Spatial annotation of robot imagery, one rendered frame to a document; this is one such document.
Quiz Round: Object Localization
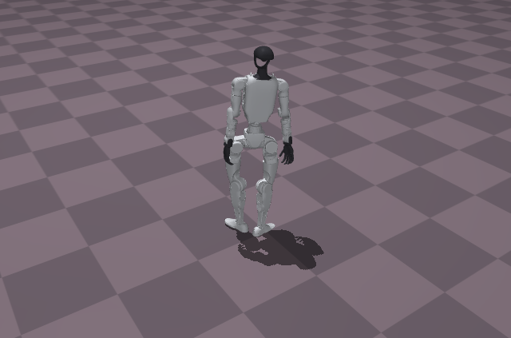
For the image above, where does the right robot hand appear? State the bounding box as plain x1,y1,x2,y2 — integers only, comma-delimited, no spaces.
279,136,294,165

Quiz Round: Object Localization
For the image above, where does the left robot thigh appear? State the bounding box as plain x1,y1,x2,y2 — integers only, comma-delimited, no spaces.
225,135,247,192

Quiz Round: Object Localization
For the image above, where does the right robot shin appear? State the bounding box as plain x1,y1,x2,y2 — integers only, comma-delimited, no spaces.
256,183,272,229

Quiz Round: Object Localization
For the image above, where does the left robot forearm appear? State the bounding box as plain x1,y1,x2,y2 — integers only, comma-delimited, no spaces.
224,108,238,144

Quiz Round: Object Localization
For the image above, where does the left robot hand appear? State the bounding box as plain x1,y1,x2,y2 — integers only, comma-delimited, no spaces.
224,139,233,165

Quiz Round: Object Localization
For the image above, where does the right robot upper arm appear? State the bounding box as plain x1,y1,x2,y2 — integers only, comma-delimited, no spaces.
276,78,289,117

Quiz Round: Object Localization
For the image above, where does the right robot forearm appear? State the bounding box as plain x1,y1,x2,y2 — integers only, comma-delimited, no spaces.
280,108,292,143

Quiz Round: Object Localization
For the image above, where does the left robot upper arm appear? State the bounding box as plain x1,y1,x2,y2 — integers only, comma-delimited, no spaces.
229,77,248,117

